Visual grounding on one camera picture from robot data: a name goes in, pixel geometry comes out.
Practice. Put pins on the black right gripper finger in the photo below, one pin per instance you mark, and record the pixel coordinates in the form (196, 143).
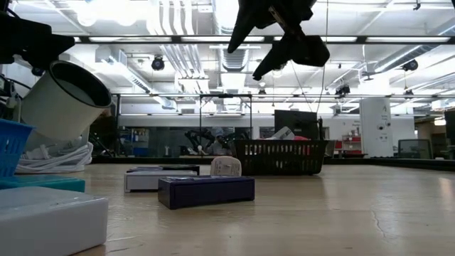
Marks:
(305, 49)
(249, 17)

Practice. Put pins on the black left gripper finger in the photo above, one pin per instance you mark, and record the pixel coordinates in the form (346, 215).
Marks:
(53, 48)
(21, 35)

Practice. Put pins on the white USB wall charger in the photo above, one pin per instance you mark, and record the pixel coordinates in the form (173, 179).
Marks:
(284, 133)

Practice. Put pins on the red USB wall charger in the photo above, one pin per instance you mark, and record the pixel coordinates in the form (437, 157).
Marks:
(225, 166)
(301, 137)

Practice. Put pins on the blue plastic basket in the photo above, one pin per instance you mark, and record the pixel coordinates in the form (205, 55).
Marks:
(12, 149)

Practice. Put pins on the teal rectangular box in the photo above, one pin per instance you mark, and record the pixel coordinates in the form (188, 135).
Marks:
(42, 184)

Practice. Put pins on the black rectangular box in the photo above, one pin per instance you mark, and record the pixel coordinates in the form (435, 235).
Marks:
(181, 168)

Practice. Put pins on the white rectangular box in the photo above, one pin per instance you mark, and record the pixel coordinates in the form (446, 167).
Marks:
(153, 180)
(49, 220)

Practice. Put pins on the navy blue rectangular box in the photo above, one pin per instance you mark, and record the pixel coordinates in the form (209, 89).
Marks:
(206, 193)

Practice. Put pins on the black background robot arm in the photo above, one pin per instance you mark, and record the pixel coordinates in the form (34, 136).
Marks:
(197, 138)

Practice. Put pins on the black ceiling spotlight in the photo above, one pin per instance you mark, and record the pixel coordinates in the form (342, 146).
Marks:
(410, 65)
(343, 89)
(37, 71)
(158, 63)

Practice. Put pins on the black overhead light bar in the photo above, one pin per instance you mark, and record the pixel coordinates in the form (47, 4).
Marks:
(359, 39)

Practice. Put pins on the white cylindrical spot lamp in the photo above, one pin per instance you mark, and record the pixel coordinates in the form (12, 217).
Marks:
(60, 103)

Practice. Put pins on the black monitor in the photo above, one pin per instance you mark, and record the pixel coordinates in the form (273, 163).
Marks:
(295, 122)

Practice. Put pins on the white pillar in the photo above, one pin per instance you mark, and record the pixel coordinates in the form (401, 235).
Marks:
(376, 124)

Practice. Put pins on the red storage shelf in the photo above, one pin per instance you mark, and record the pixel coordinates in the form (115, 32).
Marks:
(351, 142)

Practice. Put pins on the black plastic basket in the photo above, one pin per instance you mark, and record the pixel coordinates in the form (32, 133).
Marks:
(281, 158)

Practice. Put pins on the person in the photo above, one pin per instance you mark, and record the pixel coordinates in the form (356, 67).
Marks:
(221, 144)

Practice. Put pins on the black metal frame stand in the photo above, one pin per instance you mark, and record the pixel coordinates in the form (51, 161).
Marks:
(225, 95)

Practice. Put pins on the black metal table frame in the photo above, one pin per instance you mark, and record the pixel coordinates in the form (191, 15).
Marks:
(391, 163)

